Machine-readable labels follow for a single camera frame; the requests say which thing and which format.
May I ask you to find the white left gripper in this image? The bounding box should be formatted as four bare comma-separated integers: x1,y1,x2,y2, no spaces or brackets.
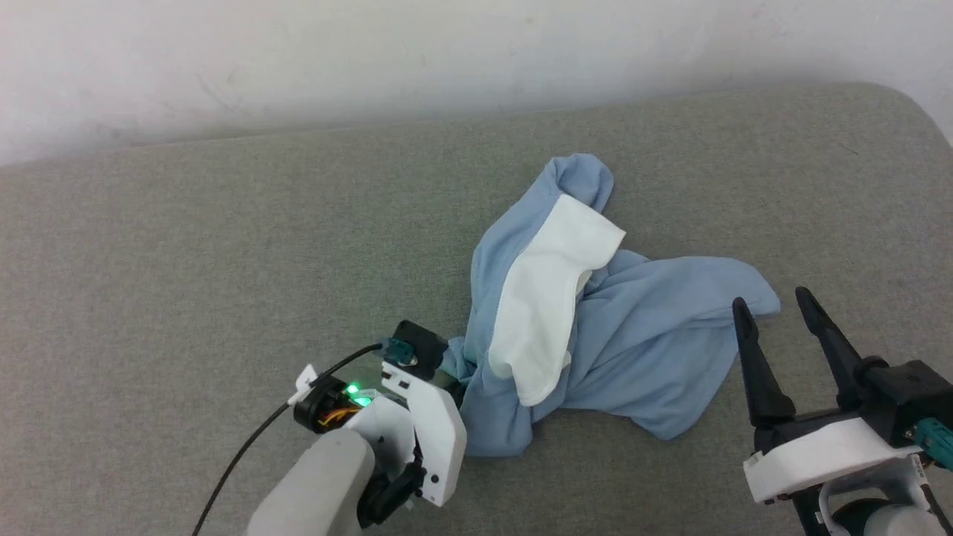
347,363,471,508

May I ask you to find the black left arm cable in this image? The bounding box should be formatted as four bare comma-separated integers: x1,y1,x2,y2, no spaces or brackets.
192,344,384,536

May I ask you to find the light blue polo shirt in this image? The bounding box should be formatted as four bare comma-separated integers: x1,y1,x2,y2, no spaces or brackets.
439,153,782,458

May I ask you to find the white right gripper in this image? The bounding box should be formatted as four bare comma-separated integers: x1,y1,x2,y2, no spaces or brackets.
732,287,924,505

